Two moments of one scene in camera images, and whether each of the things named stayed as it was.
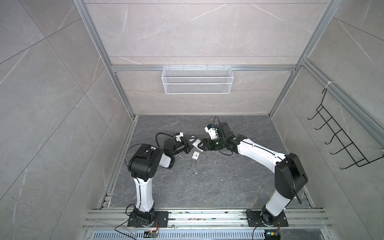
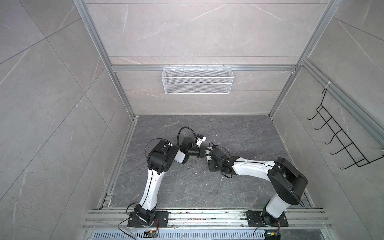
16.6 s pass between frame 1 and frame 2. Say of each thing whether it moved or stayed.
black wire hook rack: stayed
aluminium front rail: stayed
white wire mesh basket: stayed
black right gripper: moved
